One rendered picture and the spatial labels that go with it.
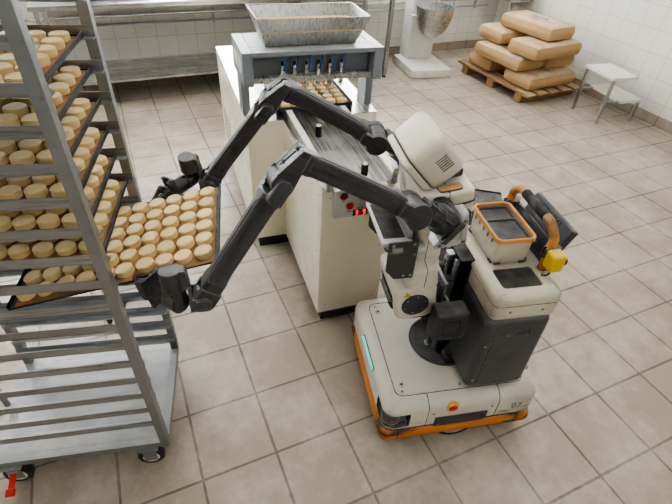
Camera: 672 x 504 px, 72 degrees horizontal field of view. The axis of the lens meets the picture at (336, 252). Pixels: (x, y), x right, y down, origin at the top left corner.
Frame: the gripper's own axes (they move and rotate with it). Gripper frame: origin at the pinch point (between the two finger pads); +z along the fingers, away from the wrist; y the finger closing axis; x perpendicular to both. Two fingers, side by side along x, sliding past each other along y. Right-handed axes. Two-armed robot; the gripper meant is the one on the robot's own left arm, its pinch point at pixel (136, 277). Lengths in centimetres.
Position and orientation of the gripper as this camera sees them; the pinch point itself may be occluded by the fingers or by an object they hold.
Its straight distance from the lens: 143.6
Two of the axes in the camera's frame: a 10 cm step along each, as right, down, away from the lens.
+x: 5.7, -6.0, 5.6
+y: 1.1, 7.3, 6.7
